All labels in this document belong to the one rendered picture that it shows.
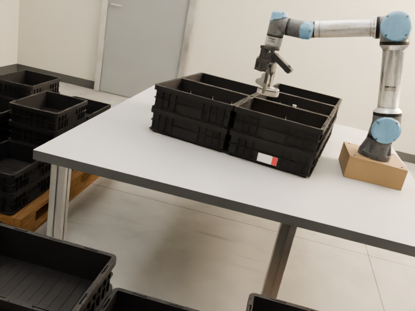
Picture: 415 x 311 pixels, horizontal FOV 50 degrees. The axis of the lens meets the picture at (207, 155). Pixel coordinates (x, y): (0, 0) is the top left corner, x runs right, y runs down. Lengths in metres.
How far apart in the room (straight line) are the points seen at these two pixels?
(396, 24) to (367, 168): 0.63
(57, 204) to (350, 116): 3.95
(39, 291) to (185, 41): 4.14
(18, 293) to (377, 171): 1.54
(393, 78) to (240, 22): 3.32
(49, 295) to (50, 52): 4.73
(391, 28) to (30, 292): 1.60
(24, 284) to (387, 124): 1.48
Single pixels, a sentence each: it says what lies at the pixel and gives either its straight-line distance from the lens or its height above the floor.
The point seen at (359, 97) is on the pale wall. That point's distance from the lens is 5.23.
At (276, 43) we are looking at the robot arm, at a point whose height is 1.22.
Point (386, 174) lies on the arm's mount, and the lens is 2.16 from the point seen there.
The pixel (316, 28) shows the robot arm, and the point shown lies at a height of 1.31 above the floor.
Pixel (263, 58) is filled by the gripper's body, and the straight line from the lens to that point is 2.09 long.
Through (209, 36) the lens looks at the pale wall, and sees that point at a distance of 5.20.
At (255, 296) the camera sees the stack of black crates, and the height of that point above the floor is 0.59.
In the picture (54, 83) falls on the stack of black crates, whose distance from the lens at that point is 3.37.
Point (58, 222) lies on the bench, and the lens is 1.95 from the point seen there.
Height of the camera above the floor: 1.37
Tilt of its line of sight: 20 degrees down
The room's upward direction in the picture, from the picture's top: 11 degrees clockwise
